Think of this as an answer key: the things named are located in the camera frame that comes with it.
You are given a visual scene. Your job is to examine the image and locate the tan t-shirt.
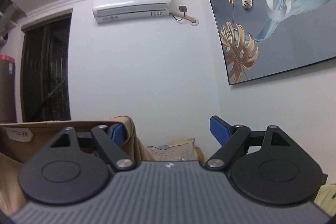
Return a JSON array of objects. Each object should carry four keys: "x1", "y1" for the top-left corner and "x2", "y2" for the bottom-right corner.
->
[{"x1": 1, "y1": 115, "x2": 154, "y2": 216}]

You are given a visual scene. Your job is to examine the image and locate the gold leaf wall painting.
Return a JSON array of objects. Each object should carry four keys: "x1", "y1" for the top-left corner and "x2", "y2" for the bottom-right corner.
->
[{"x1": 210, "y1": 0, "x2": 335, "y2": 85}]

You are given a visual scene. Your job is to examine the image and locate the grey pillow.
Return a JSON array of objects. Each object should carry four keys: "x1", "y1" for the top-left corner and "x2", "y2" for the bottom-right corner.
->
[{"x1": 147, "y1": 138, "x2": 198, "y2": 161}]

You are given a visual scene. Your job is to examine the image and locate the light green fleece blanket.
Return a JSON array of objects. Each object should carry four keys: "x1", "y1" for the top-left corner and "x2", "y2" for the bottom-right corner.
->
[{"x1": 314, "y1": 184, "x2": 336, "y2": 217}]

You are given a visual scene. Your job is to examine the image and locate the dark barred window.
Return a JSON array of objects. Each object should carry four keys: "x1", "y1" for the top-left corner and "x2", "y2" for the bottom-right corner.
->
[{"x1": 20, "y1": 9, "x2": 72, "y2": 122}]

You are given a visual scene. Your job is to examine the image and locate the wooden bed headboard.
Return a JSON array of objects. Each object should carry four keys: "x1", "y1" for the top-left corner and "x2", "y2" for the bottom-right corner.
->
[{"x1": 195, "y1": 147, "x2": 205, "y2": 166}]

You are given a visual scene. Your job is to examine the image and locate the white wall air conditioner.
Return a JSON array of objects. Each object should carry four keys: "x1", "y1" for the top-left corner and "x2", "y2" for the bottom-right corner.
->
[{"x1": 92, "y1": 0, "x2": 171, "y2": 24}]

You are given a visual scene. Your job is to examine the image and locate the brown refrigerator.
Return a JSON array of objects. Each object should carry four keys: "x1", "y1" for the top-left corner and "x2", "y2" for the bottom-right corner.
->
[{"x1": 0, "y1": 54, "x2": 17, "y2": 123}]

